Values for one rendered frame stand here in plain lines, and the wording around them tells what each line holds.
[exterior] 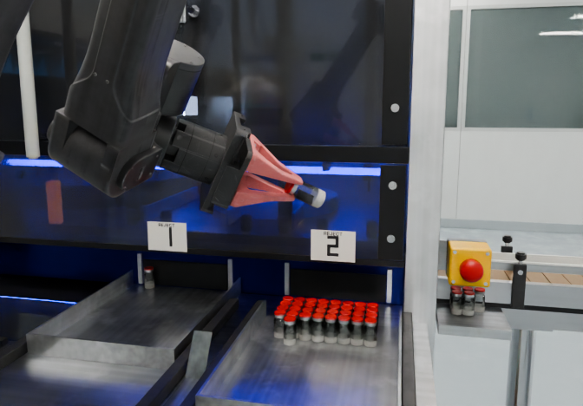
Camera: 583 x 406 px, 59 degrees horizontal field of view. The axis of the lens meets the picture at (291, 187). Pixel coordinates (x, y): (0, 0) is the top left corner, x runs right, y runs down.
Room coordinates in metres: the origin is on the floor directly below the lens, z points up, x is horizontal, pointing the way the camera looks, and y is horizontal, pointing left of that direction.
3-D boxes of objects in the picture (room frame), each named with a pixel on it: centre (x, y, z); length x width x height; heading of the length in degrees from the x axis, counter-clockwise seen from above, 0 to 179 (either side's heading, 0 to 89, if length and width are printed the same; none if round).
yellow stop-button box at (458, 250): (0.93, -0.33, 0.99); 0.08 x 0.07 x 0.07; 168
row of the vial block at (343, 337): (0.84, -0.06, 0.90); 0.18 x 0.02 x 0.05; 78
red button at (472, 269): (0.88, -0.32, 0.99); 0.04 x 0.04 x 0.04; 78
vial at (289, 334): (0.83, 0.00, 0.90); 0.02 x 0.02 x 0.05
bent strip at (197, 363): (0.68, 0.15, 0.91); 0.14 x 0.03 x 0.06; 168
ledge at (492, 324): (0.96, -0.35, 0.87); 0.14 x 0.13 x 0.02; 168
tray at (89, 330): (0.93, 0.27, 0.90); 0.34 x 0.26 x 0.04; 168
